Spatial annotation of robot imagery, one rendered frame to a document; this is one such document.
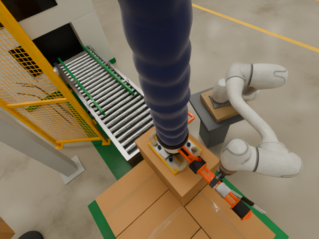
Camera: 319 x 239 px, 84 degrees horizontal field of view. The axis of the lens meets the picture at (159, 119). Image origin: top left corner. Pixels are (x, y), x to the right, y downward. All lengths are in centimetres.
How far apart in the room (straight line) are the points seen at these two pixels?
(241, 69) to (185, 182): 84
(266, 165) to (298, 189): 187
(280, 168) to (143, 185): 129
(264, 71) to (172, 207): 128
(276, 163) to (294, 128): 224
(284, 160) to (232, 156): 18
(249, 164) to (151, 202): 117
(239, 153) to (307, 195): 199
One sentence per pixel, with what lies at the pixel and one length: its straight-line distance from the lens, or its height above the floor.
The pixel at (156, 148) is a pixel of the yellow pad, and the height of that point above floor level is 97.
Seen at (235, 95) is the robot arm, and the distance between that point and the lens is 100.
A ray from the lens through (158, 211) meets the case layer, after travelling 175.
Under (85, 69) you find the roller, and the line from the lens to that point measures 323.
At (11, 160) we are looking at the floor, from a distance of 359.
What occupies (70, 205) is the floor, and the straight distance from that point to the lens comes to 270.
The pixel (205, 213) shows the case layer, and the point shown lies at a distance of 174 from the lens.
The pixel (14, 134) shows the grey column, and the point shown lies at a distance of 205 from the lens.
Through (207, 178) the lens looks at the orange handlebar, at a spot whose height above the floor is 109.
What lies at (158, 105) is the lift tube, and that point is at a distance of 81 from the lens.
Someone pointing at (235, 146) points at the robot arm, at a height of 163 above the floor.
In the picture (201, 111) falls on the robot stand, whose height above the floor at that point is 75.
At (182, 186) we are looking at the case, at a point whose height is 94.
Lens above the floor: 226
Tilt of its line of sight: 55 degrees down
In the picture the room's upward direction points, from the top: 13 degrees counter-clockwise
